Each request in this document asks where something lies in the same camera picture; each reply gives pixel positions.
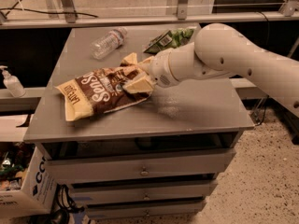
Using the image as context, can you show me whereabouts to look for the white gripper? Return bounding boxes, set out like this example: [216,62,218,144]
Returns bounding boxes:
[122,49,179,94]

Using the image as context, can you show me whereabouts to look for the brown and cream chip bag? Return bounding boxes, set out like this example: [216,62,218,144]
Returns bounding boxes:
[57,52,154,121]

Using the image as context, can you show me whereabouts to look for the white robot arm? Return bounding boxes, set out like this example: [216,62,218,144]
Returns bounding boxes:
[123,23,299,116]

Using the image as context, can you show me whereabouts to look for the green chip bag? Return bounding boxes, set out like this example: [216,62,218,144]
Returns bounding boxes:
[143,27,195,54]

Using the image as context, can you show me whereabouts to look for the clear plastic water bottle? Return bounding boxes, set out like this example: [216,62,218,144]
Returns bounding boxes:
[91,27,127,60]

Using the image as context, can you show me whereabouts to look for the grey drawer cabinet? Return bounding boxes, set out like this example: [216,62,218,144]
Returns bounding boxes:
[23,23,255,220]

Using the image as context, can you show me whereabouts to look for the top grey drawer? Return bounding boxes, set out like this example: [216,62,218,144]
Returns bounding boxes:
[46,148,235,184]

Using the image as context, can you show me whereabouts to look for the grey drawer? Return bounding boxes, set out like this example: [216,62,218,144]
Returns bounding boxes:
[86,198,206,220]
[46,148,235,184]
[70,180,218,204]

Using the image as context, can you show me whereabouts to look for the white pump dispenser bottle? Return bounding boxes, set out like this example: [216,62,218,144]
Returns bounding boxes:
[0,65,25,97]

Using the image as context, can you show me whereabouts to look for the middle grey drawer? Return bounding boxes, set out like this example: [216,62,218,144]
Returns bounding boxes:
[70,180,218,204]

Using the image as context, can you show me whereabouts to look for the bottom grey drawer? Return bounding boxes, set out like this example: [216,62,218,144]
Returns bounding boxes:
[86,198,206,220]

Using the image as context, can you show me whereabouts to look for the white cardboard box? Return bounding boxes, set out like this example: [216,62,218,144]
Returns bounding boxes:
[0,147,57,218]

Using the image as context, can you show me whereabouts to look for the metal railing frame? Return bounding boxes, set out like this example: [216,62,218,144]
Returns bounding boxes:
[0,0,299,29]

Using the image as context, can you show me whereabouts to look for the black cables on floor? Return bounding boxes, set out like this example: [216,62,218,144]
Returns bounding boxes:
[46,184,86,224]

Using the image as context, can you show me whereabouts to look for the black cable on rail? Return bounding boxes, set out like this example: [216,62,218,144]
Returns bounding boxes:
[0,7,99,19]

